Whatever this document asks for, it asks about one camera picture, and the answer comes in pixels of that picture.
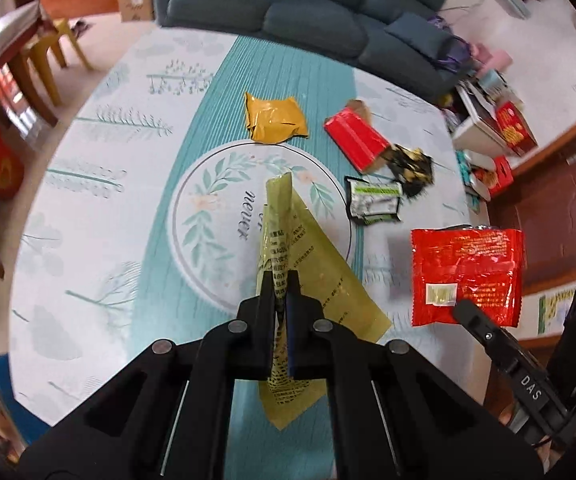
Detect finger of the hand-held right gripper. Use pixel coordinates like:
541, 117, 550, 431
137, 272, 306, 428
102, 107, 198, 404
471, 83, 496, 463
452, 299, 531, 378

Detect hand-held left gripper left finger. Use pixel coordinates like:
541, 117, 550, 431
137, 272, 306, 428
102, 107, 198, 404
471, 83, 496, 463
18, 272, 279, 480

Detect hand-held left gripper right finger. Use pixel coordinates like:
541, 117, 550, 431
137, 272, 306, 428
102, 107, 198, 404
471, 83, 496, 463
283, 270, 544, 480

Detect red snack packet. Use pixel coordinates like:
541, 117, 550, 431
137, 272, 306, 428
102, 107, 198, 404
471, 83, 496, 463
410, 227, 525, 328

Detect yellow-green plastic wrapper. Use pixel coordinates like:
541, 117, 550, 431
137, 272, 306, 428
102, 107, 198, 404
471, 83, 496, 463
255, 172, 393, 431

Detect black white green packet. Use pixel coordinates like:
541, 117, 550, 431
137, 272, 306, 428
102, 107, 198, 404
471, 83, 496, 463
344, 176, 404, 225

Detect small red box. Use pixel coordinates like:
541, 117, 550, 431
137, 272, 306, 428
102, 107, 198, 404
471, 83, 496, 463
488, 155, 514, 198

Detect teal printed tablecloth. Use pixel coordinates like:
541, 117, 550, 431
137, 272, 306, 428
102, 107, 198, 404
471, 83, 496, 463
8, 25, 491, 428

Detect black and gold wrapper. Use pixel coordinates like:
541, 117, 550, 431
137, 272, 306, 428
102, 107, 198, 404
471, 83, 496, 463
383, 144, 435, 196

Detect red carton box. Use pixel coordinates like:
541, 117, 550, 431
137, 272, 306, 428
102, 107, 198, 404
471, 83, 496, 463
324, 100, 391, 175

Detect red printed box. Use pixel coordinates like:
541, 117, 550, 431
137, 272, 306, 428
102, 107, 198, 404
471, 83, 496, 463
495, 101, 539, 157

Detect orange-yellow snack packet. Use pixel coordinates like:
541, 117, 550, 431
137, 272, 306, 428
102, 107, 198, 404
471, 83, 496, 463
245, 92, 310, 145

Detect white open box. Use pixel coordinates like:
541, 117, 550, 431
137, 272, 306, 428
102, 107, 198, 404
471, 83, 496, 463
450, 82, 509, 158

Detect pink box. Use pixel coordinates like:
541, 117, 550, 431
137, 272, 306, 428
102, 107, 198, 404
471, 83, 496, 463
470, 42, 514, 73

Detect purple bag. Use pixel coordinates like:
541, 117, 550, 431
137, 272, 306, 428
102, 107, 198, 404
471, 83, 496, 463
428, 15, 474, 78

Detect dark teal cushion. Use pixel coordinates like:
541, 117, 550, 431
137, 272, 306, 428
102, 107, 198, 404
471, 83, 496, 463
383, 11, 456, 68

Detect dark teal sofa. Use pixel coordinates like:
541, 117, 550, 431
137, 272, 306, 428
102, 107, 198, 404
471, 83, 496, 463
155, 0, 474, 106

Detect yellow stool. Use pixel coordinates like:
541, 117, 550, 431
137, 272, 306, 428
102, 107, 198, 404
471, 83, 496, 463
10, 40, 64, 126
50, 17, 94, 71

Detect cardboard box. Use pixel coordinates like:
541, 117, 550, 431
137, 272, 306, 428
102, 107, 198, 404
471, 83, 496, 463
119, 0, 156, 23

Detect dark wooden side table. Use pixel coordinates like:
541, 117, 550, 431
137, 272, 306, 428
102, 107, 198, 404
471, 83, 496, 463
0, 0, 44, 111

